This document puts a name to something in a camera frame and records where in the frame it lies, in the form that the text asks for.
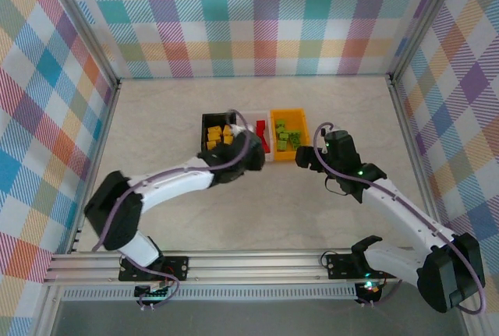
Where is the aluminium left corner post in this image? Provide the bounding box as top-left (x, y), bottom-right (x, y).
top-left (37, 0), bottom-right (122, 91)

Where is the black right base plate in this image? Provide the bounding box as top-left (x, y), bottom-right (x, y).
top-left (326, 252), bottom-right (398, 279)

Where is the controller board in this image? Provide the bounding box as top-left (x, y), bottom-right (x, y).
top-left (354, 280), bottom-right (381, 302)
top-left (134, 283), bottom-right (172, 301)

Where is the aluminium mounting rail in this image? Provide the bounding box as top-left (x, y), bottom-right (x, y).
top-left (42, 249), bottom-right (471, 286)

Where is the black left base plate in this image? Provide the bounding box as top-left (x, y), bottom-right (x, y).
top-left (119, 256), bottom-right (190, 283)

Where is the aluminium left side rail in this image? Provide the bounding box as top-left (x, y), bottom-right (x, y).
top-left (33, 78), bottom-right (122, 336)

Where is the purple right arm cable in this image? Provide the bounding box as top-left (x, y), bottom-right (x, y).
top-left (314, 122), bottom-right (487, 316)

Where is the clear plastic bin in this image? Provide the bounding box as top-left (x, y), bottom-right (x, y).
top-left (235, 109), bottom-right (274, 164)

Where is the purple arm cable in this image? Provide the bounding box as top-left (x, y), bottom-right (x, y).
top-left (314, 122), bottom-right (487, 316)
top-left (92, 108), bottom-right (250, 310)

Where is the thin black cable loop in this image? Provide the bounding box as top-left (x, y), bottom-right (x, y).
top-left (324, 177), bottom-right (349, 197)

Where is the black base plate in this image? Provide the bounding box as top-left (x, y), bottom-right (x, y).
top-left (326, 252), bottom-right (398, 279)
top-left (119, 256), bottom-right (190, 283)

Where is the aluminium corner post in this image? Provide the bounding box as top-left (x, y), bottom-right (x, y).
top-left (388, 0), bottom-right (467, 83)
top-left (37, 0), bottom-right (122, 91)

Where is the slotted grey cable duct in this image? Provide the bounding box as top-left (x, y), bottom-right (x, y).
top-left (60, 284), bottom-right (358, 301)

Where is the yellow plastic bin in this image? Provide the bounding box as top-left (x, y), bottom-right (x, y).
top-left (270, 108), bottom-right (311, 163)

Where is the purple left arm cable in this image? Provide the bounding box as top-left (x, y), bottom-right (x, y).
top-left (92, 108), bottom-right (250, 310)

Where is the aluminium right side rail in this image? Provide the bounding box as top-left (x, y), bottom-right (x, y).
top-left (387, 73), bottom-right (487, 336)

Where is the left controller board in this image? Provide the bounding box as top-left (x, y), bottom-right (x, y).
top-left (134, 283), bottom-right (172, 301)

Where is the black plastic bin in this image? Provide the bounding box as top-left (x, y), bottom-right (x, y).
top-left (200, 111), bottom-right (239, 154)

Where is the right controller board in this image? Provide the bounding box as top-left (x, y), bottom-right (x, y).
top-left (354, 280), bottom-right (381, 302)

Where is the aluminium right corner post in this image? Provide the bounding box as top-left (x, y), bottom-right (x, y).
top-left (388, 0), bottom-right (467, 83)

